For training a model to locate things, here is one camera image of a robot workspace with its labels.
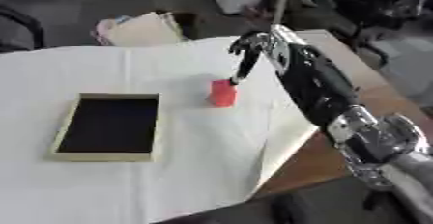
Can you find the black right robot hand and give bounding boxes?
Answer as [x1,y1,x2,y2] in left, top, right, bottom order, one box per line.
[226,30,277,86]

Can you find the tan box with black inside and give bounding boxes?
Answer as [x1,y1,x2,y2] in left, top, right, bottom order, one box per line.
[45,92,164,163]

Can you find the red cup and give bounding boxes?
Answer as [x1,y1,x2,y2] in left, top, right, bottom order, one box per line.
[204,78,241,108]

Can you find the cream bag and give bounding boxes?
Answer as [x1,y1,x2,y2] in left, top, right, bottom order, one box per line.
[89,11,188,48]

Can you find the black office chair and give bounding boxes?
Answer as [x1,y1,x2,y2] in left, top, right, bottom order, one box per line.
[330,0,433,67]

